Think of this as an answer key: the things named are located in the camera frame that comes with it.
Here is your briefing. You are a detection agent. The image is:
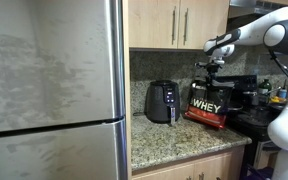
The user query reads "wooden cabinet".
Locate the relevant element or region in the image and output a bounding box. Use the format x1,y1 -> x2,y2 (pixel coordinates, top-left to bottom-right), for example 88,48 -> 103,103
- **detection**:
131,145 -> 247,180
127,0 -> 231,51

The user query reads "black frying pan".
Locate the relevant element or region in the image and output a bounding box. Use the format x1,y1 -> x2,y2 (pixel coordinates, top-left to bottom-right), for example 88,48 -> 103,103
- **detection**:
228,103 -> 245,113

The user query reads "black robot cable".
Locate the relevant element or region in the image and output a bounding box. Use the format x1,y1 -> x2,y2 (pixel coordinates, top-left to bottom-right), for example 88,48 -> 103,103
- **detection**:
268,49 -> 288,93

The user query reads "stainless steel refrigerator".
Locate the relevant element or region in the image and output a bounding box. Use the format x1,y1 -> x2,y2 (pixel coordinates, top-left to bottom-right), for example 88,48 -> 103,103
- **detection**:
0,0 -> 129,180

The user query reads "black air fryer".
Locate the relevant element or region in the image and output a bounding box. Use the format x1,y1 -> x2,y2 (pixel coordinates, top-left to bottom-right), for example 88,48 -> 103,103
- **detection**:
144,79 -> 181,126

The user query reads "wooden upper cabinet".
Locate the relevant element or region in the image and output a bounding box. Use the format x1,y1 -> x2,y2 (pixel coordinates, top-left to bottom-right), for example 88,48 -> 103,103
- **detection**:
127,0 -> 231,51

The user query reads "black electric stove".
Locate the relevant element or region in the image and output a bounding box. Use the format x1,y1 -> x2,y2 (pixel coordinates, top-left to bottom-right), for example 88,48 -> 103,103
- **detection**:
215,74 -> 284,178

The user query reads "black red whey packet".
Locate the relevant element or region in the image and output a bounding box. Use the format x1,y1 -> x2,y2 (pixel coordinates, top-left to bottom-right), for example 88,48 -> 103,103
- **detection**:
184,79 -> 235,130

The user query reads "silver metal pot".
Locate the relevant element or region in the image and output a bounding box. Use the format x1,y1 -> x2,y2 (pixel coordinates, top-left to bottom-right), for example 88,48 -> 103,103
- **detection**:
243,87 -> 282,108

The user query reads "wooden side panel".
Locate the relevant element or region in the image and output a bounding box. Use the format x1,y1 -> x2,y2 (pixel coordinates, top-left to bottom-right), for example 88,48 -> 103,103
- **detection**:
122,0 -> 134,180

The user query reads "green glass bottle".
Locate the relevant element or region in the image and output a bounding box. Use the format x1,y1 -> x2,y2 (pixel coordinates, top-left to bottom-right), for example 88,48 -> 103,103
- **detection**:
257,78 -> 273,97

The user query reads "wooden lower cabinet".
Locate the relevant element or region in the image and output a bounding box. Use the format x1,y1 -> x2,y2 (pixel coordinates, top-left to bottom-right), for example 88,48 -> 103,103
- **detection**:
131,145 -> 247,180

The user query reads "metal upper cabinet handle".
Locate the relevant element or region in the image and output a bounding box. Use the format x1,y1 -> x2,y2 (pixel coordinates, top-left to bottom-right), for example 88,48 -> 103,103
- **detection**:
183,7 -> 190,43
171,5 -> 178,46

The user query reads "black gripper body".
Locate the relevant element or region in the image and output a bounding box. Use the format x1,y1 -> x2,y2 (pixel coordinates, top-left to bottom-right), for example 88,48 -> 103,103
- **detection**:
204,60 -> 221,81

